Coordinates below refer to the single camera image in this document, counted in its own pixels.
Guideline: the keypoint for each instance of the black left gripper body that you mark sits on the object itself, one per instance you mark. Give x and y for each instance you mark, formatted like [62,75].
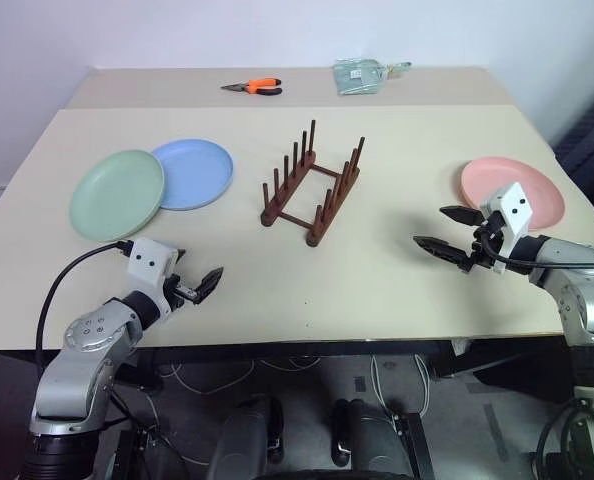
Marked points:
[179,292]

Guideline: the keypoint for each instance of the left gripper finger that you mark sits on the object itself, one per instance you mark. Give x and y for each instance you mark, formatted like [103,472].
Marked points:
[213,277]
[199,295]

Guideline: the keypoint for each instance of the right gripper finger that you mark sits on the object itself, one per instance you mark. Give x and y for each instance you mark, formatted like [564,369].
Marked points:
[461,214]
[439,248]

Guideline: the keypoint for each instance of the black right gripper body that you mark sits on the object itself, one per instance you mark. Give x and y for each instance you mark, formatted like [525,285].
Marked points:
[483,246]

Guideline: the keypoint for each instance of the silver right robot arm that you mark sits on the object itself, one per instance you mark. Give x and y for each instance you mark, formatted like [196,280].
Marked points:
[582,295]

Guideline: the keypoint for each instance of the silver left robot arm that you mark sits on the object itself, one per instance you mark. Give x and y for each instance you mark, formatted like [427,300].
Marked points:
[89,360]

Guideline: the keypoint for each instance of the brown wooden dish rack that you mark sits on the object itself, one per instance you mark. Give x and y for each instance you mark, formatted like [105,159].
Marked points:
[309,195]

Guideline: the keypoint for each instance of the red plate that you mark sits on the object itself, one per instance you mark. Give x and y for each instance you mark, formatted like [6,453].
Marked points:
[547,192]

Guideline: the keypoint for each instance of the blue plate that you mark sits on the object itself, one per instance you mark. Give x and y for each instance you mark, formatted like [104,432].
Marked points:
[197,172]

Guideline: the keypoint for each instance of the green plate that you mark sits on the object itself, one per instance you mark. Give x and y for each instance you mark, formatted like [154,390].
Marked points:
[117,195]

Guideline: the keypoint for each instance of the green packaged bag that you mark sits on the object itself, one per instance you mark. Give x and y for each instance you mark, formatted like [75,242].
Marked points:
[359,76]

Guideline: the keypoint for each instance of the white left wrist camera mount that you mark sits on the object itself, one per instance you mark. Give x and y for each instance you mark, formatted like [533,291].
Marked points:
[149,262]

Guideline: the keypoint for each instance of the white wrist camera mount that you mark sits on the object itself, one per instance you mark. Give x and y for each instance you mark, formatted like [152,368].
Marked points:
[149,262]
[511,210]

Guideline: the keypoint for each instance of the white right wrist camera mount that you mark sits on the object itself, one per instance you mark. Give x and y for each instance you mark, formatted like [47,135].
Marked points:
[511,210]

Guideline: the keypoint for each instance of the black table frame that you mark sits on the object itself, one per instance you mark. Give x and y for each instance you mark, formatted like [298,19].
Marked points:
[297,350]

